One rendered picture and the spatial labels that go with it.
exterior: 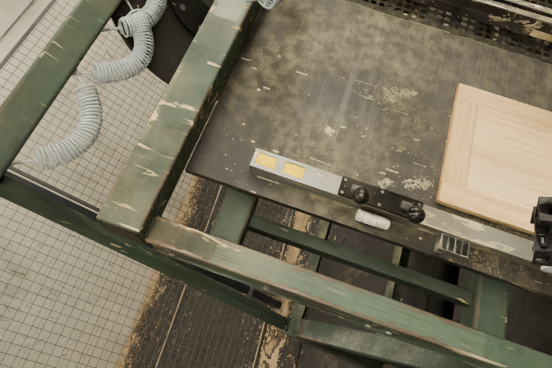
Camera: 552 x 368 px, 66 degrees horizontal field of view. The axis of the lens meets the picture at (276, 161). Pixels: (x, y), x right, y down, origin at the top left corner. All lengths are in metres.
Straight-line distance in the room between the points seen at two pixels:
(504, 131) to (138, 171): 0.95
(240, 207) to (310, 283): 0.26
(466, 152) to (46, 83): 1.17
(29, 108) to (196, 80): 0.51
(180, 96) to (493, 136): 0.82
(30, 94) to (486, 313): 1.31
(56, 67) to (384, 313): 1.10
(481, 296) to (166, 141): 0.82
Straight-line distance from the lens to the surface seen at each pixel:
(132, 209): 0.94
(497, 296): 1.18
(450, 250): 1.10
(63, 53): 1.44
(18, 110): 1.36
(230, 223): 1.05
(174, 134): 1.00
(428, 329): 1.00
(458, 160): 1.19
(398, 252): 2.63
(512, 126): 1.32
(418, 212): 0.93
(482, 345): 1.05
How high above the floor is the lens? 2.11
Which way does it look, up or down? 27 degrees down
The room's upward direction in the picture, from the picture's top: 56 degrees counter-clockwise
